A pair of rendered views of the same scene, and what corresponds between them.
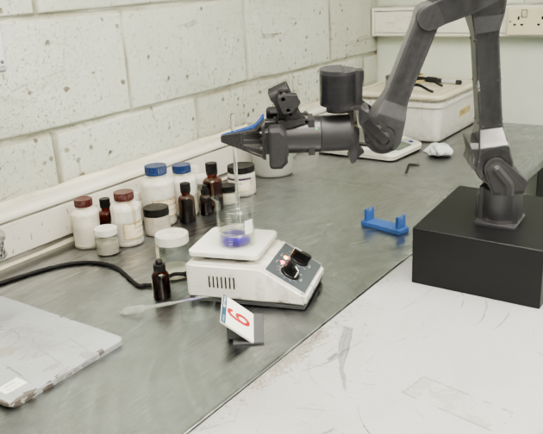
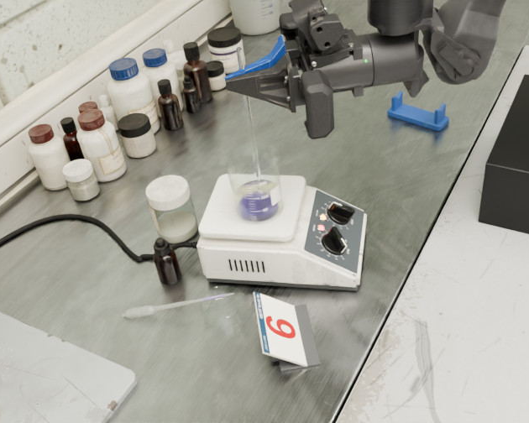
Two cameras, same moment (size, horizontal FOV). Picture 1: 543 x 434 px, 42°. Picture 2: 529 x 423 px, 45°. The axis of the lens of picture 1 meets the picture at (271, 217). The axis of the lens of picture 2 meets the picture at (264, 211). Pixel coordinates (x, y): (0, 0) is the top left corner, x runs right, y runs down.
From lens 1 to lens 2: 0.48 m
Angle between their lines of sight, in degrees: 21
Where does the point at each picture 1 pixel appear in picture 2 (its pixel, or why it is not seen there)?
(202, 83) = not seen: outside the picture
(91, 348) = (100, 399)
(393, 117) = (480, 36)
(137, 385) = not seen: outside the picture
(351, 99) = (418, 14)
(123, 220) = (97, 153)
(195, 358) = (237, 403)
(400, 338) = (493, 339)
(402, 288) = (468, 236)
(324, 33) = not seen: outside the picture
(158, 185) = (131, 91)
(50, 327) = (39, 359)
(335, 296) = (389, 258)
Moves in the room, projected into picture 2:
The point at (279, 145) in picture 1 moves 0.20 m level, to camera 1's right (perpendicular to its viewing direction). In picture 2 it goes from (322, 109) to (525, 76)
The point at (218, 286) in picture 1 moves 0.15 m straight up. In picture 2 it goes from (243, 269) to (224, 174)
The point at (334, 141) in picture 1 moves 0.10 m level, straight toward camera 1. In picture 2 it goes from (392, 75) to (410, 126)
